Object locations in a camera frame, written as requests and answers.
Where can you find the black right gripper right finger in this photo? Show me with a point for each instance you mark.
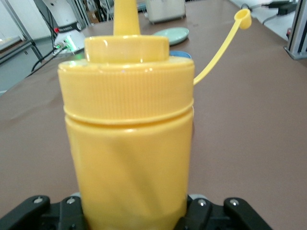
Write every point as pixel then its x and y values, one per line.
pixel 235 215

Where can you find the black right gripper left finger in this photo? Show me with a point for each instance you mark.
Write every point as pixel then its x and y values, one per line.
pixel 36 215

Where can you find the yellow mustard squeeze bottle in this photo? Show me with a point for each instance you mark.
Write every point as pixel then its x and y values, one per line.
pixel 129 143

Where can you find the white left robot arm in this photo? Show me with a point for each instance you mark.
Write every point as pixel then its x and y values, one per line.
pixel 64 14

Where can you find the blue round plate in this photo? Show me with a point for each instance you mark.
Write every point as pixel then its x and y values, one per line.
pixel 182 55

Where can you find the mint green round plate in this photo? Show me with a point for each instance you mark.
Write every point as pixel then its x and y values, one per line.
pixel 175 36

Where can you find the grey aluminium bar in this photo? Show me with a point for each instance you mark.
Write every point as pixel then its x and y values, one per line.
pixel 299 24

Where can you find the black power adapter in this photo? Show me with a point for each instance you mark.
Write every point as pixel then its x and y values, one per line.
pixel 283 6

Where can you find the cream and chrome toaster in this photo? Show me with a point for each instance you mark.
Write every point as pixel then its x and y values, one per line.
pixel 165 12

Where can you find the grey metal frame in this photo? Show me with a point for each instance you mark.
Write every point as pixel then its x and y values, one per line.
pixel 21 48

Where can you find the white mounting bracket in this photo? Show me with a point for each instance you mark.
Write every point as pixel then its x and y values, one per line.
pixel 297 54

